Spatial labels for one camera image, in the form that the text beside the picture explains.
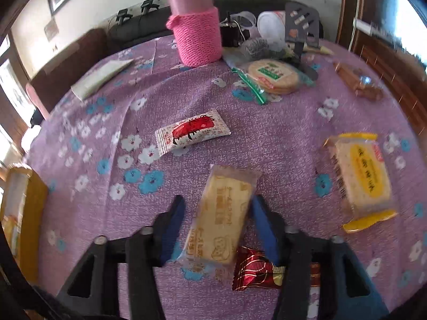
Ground pink knit-sleeved bottle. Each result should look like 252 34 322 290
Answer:
165 0 224 67

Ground black sofa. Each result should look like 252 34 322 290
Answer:
107 0 325 49

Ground pink chair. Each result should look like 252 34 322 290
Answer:
25 83 50 122

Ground pale biscuit packet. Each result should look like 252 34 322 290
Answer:
176 164 263 268

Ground round crackers packet green label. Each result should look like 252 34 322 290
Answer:
231 58 317 106

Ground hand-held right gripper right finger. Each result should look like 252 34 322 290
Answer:
251 194 378 320

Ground white packet red print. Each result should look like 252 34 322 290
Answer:
155 109 232 158

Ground yellow box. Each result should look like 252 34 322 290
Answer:
0 163 49 285

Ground clear plastic cup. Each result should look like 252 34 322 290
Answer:
230 11 258 30

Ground small black device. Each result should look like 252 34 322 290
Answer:
221 23 251 48

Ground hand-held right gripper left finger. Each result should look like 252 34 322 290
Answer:
55 194 187 320

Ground cracker packet yellow ends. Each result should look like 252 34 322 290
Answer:
322 132 399 234

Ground small wall sticker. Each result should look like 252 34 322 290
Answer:
44 18 60 42

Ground window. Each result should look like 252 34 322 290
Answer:
380 0 427 70

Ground purple floral tablecloth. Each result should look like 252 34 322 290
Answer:
20 35 427 320

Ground clear bag dark contents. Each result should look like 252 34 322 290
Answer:
244 38 286 61

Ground wooden cabinet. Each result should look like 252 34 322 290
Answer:
347 23 427 141

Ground white cup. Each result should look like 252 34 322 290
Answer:
257 10 288 41

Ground black clip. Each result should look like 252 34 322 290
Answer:
115 8 132 25
139 0 160 14

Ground white paper envelope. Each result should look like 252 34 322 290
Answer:
71 59 135 101

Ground dark red gold foil packet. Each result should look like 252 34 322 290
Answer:
231 246 321 291

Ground dark brown wooden furniture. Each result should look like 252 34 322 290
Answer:
28 27 108 110

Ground brown wafer packet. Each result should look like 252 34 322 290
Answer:
333 61 385 101

